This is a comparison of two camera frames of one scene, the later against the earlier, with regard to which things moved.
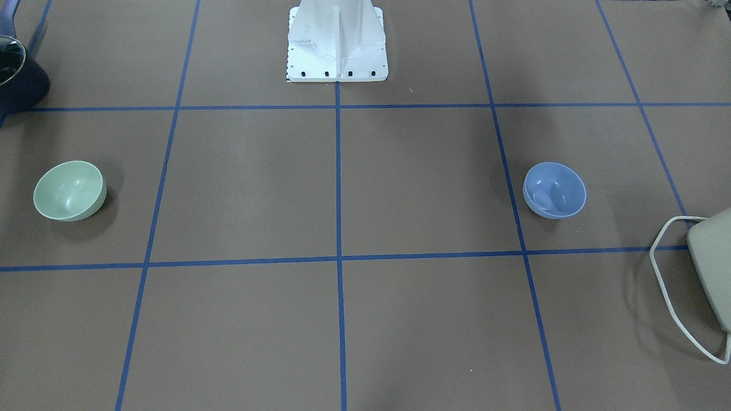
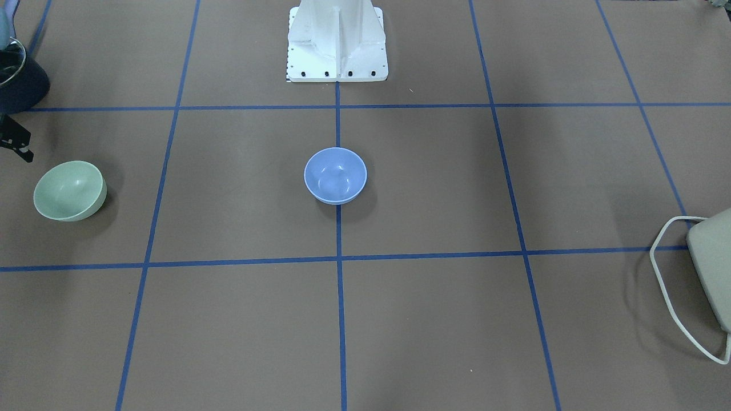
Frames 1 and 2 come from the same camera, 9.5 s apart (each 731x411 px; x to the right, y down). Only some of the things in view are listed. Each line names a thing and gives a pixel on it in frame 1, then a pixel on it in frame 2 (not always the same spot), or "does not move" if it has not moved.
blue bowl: (554, 190) to (335, 175)
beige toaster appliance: (710, 242) does not move
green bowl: (70, 191) does not move
